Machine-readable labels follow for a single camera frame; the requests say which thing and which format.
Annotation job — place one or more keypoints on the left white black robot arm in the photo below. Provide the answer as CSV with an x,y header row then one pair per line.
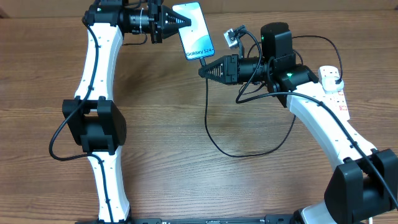
x,y
96,123

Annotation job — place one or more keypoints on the blue Galaxy S24+ smartphone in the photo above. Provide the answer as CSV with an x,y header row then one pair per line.
x,y
195,39

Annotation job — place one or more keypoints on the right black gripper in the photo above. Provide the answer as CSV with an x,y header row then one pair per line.
x,y
231,65

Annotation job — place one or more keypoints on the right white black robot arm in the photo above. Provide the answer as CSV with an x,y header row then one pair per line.
x,y
364,180

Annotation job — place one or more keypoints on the white power strip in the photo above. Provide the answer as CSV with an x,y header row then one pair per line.
x,y
338,98

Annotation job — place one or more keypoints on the white charger plug adapter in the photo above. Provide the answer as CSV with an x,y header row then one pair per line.
x,y
332,84

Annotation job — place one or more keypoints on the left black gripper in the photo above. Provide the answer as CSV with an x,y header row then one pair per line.
x,y
167,15

